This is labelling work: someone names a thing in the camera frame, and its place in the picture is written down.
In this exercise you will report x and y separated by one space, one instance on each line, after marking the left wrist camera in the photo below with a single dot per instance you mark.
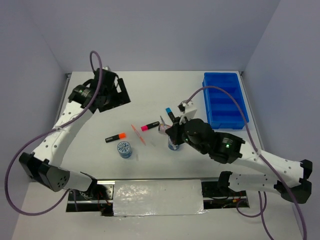
107 68

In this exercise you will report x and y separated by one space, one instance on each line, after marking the pink black highlighter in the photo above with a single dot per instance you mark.
150 126

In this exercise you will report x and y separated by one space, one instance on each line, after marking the silver foil plate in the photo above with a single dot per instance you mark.
158 198

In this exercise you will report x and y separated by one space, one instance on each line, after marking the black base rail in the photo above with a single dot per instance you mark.
102 202

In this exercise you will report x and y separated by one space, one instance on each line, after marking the blue round tub left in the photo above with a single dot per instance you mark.
124 149

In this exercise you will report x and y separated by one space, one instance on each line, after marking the orange black highlighter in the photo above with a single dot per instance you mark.
115 137

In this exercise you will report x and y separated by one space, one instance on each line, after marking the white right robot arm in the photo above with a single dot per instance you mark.
287 178

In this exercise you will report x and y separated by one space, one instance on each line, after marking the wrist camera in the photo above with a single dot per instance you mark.
188 111
107 68

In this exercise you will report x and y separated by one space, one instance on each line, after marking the blue black highlighter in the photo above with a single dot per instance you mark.
170 114

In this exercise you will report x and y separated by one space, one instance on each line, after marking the blue round tub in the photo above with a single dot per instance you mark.
124 149
172 146

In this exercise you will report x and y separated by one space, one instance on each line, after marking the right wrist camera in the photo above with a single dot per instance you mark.
188 111

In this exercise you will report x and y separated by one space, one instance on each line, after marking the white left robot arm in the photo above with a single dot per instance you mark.
104 92

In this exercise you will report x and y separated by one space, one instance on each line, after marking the pink tube of pins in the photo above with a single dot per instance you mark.
162 128

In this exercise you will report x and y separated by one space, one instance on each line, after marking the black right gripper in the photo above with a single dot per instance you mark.
173 130

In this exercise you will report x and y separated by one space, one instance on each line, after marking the thin orange pen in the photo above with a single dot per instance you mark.
138 135

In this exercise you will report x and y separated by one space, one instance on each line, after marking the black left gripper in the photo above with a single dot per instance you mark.
121 98

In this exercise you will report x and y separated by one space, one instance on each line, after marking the blue round tub right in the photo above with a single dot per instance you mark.
172 146

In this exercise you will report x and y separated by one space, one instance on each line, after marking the blue compartment tray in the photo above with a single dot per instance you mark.
221 111

